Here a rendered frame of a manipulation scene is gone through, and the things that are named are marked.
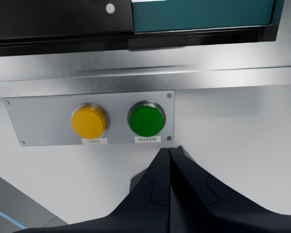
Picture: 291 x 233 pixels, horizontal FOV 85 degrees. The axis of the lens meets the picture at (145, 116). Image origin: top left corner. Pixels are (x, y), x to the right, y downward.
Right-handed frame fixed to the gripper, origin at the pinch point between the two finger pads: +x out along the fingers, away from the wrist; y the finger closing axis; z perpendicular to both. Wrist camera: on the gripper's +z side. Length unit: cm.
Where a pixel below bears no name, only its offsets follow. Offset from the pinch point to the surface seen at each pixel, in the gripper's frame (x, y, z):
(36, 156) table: 24.0, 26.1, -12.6
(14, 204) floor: 115, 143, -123
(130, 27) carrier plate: 12.0, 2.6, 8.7
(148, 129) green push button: 12.3, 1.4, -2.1
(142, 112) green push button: 12.2, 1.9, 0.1
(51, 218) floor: 116, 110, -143
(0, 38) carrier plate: 12.0, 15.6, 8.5
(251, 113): 23.7, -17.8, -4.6
